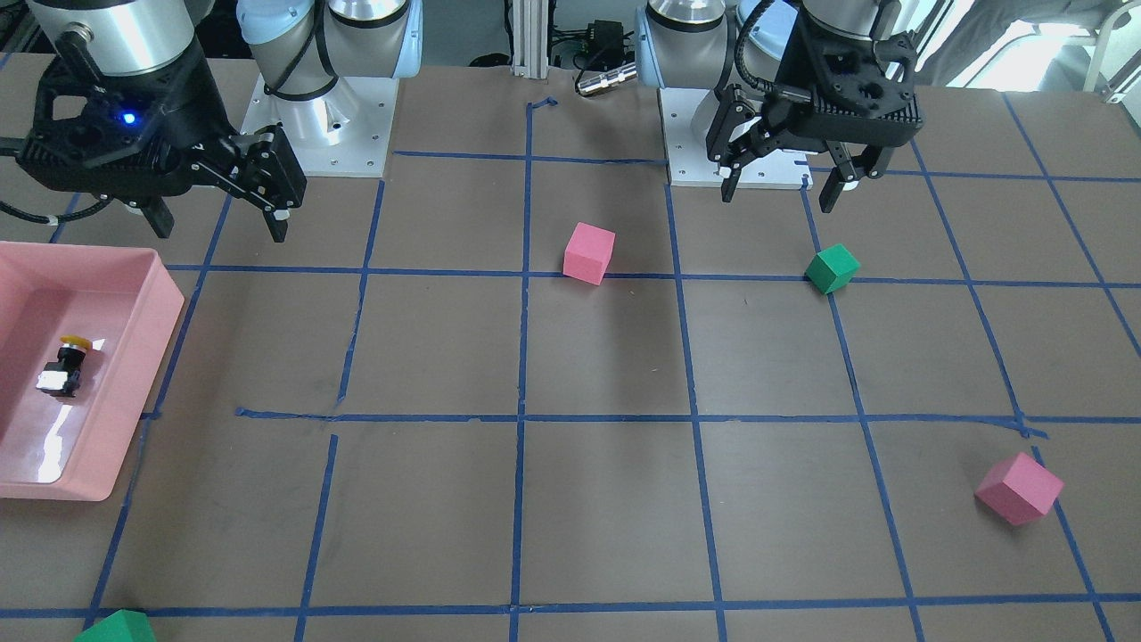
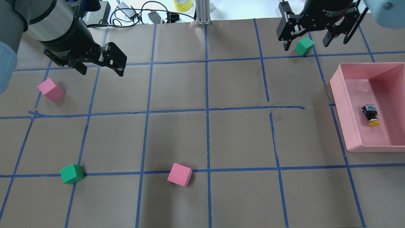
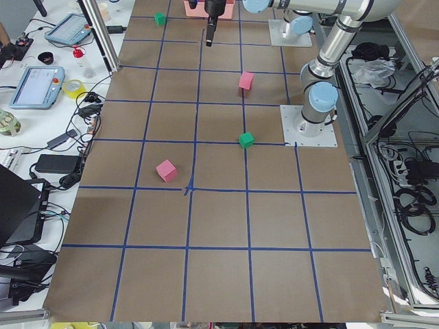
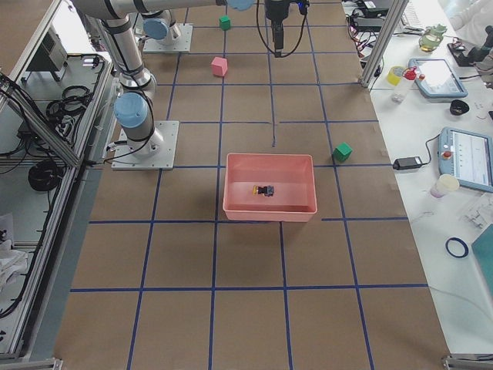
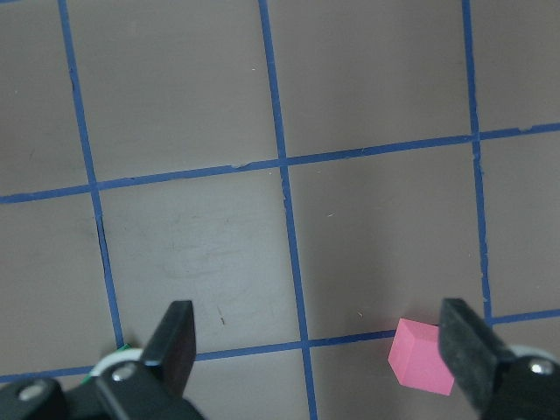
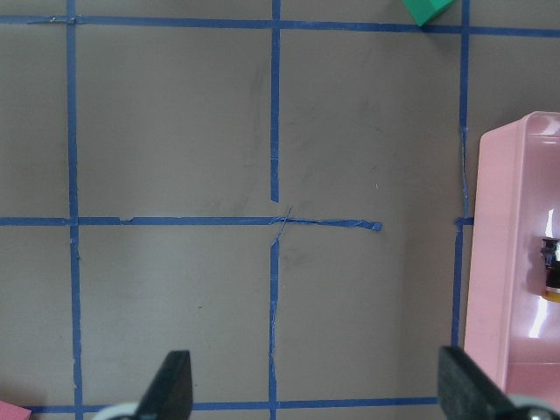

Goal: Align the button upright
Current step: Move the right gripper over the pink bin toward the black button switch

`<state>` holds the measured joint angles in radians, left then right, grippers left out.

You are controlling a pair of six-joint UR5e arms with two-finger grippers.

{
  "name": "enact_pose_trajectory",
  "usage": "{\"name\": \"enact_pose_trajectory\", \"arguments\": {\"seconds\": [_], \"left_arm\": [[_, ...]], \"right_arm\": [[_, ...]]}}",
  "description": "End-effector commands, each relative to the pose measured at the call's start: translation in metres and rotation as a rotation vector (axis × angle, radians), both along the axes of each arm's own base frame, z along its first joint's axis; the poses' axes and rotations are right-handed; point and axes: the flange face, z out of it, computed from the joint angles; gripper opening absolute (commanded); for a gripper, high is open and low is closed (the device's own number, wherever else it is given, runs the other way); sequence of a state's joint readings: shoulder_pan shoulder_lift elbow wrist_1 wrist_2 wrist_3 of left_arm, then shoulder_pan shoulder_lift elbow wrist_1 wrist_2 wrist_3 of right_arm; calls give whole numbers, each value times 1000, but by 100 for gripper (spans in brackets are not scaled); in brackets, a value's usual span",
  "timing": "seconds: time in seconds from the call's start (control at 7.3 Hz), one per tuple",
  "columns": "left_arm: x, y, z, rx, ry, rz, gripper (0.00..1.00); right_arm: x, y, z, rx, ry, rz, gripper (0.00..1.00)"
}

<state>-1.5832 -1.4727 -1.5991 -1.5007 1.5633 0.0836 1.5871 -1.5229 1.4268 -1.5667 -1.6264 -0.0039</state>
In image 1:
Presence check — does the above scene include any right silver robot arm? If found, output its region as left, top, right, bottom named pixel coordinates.
left=3, top=1, right=423, bottom=243

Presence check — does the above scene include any pink plastic tray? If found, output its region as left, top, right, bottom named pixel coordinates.
left=1, top=243, right=184, bottom=501

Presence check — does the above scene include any yellow push button switch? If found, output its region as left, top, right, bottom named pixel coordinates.
left=37, top=334, right=94, bottom=398

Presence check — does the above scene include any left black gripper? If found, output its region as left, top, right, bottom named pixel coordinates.
left=706, top=9, right=924, bottom=214

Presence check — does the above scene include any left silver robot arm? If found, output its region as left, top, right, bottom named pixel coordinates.
left=636, top=1, right=925, bottom=212

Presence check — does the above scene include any green cube near base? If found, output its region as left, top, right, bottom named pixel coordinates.
left=804, top=243, right=861, bottom=295

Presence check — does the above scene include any silver metal cylinder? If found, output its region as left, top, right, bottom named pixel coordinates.
left=575, top=62, right=638, bottom=98

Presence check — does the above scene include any pink cube centre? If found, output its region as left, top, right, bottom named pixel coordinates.
left=563, top=222, right=616, bottom=287

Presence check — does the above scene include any pink cube far side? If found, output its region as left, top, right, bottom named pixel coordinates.
left=974, top=452, right=1065, bottom=527

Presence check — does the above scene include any pink cube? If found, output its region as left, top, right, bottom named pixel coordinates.
left=974, top=452, right=1065, bottom=527
left=563, top=222, right=616, bottom=287

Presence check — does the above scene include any green cube near tray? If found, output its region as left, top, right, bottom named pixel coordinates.
left=73, top=610, right=157, bottom=642

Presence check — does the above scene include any aluminium profile post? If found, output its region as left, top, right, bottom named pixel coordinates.
left=510, top=0, right=551, bottom=81

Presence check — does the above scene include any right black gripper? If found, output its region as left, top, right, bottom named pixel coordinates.
left=16, top=40, right=307, bottom=243

